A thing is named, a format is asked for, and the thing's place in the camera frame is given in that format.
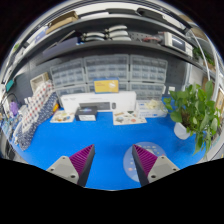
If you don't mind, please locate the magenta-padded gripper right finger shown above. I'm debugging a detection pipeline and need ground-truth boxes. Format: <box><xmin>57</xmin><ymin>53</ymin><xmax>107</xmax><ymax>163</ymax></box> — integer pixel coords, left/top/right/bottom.
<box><xmin>131</xmin><ymin>144</ymin><xmax>181</xmax><ymax>187</ymax></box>

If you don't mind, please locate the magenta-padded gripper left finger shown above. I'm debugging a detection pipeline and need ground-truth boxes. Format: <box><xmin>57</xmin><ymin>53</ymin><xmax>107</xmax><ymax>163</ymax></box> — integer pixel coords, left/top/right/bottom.
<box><xmin>46</xmin><ymin>144</ymin><xmax>96</xmax><ymax>188</ymax></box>

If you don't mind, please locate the small black and white box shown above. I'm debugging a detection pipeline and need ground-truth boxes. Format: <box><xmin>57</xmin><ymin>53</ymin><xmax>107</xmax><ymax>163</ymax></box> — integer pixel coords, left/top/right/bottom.
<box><xmin>74</xmin><ymin>106</ymin><xmax>99</xmax><ymax>122</ymax></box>

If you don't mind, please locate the printed picture sheet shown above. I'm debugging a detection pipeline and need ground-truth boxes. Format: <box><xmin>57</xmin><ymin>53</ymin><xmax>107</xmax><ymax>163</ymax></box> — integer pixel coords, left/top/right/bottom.
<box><xmin>112</xmin><ymin>111</ymin><xmax>148</xmax><ymax>126</ymax></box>
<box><xmin>49</xmin><ymin>110</ymin><xmax>76</xmax><ymax>124</ymax></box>

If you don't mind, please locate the clear plastic package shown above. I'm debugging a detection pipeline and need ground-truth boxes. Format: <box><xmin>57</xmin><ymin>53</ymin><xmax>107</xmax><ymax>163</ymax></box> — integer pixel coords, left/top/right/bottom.
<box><xmin>136</xmin><ymin>99</ymin><xmax>169</xmax><ymax>119</ymax></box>

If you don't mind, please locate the long white keyboard box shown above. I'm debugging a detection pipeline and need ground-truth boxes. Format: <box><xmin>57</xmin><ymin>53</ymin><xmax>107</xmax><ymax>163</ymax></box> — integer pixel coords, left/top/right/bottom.
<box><xmin>59</xmin><ymin>91</ymin><xmax>138</xmax><ymax>114</ymax></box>

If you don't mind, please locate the checked and dotted cloth pile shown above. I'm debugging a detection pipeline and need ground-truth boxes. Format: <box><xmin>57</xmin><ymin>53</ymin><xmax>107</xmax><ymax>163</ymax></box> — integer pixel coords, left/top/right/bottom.
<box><xmin>13</xmin><ymin>79</ymin><xmax>58</xmax><ymax>151</ymax></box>

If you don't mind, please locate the green potted plant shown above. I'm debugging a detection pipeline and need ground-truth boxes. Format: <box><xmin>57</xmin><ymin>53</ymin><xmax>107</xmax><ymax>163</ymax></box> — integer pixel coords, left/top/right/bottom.
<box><xmin>163</xmin><ymin>80</ymin><xmax>221</xmax><ymax>156</ymax></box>

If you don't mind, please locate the yellow box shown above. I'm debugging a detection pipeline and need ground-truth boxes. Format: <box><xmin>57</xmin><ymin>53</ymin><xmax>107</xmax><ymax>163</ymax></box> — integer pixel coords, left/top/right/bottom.
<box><xmin>93</xmin><ymin>78</ymin><xmax>120</xmax><ymax>94</ymax></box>

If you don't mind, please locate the purple object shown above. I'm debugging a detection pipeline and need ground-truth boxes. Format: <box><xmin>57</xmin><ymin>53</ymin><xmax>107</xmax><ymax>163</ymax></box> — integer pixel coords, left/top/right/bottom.
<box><xmin>8</xmin><ymin>101</ymin><xmax>19</xmax><ymax>117</ymax></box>

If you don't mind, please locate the grey plastic drawer cabinet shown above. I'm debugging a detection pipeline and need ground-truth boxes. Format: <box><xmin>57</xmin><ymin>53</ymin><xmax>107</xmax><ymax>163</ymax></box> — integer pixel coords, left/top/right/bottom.
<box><xmin>49</xmin><ymin>58</ymin><xmax>87</xmax><ymax>98</ymax></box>
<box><xmin>128</xmin><ymin>54</ymin><xmax>169</xmax><ymax>101</ymax></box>
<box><xmin>83</xmin><ymin>54</ymin><xmax>130</xmax><ymax>93</ymax></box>

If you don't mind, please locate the white woven tray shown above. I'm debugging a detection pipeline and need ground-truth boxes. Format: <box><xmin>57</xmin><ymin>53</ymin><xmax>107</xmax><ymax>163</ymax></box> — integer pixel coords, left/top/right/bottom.
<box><xmin>29</xmin><ymin>72</ymin><xmax>50</xmax><ymax>94</ymax></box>

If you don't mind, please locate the teal object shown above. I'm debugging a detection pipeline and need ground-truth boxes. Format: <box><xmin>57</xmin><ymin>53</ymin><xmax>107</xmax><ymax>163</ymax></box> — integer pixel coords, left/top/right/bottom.
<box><xmin>5</xmin><ymin>79</ymin><xmax>16</xmax><ymax>93</ymax></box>

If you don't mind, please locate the white metal rack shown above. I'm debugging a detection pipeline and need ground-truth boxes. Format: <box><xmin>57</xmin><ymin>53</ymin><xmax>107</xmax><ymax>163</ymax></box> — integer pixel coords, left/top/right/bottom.
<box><xmin>186</xmin><ymin>26</ymin><xmax>224</xmax><ymax>118</ymax></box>

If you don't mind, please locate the dark wall shelf unit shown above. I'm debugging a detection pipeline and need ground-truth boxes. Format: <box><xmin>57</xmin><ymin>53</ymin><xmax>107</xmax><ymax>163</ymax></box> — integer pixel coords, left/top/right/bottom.
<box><xmin>1</xmin><ymin>8</ymin><xmax>208</xmax><ymax>84</ymax></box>

